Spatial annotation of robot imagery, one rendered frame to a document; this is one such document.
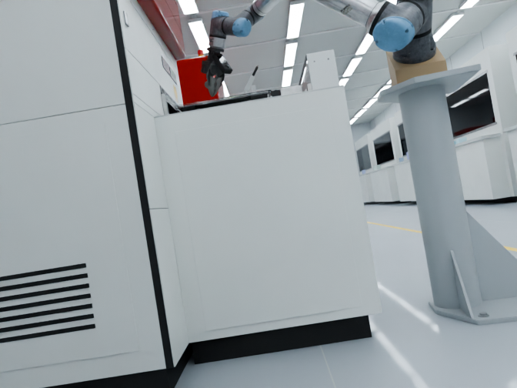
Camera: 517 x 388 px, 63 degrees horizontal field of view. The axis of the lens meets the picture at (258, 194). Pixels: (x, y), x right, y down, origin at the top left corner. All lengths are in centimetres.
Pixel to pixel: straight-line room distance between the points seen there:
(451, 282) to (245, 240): 74
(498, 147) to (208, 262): 522
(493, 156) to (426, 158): 459
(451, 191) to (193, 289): 94
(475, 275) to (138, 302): 114
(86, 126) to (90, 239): 31
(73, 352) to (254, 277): 56
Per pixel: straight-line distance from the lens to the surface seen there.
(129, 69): 129
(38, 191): 132
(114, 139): 125
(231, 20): 193
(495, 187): 616
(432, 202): 161
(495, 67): 631
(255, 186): 136
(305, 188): 136
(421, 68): 166
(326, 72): 150
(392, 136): 1028
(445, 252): 162
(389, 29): 149
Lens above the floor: 48
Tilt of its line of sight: 2 degrees up
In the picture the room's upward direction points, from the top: 9 degrees counter-clockwise
